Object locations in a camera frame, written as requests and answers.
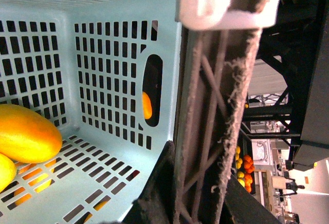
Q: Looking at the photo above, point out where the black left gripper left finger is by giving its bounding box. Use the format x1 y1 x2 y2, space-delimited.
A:
123 141 175 223

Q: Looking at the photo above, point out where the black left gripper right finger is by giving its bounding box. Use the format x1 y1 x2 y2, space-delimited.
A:
220 177 279 224

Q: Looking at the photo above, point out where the brown basket handle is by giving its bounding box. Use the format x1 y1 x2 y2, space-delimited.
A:
173 29 262 223

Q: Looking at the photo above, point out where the yellow orange mango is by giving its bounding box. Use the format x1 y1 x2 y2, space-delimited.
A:
1 104 62 163

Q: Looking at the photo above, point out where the yellow lemon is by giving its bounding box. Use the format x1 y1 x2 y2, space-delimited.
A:
1 154 17 192

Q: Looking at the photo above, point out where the light blue plastic basket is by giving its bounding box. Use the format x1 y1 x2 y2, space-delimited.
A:
1 0 181 223

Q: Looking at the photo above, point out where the pile of oranges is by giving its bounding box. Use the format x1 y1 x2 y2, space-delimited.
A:
235 145 255 194

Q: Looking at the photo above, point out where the white clip on handle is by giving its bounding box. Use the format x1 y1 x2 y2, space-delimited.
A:
176 0 279 31

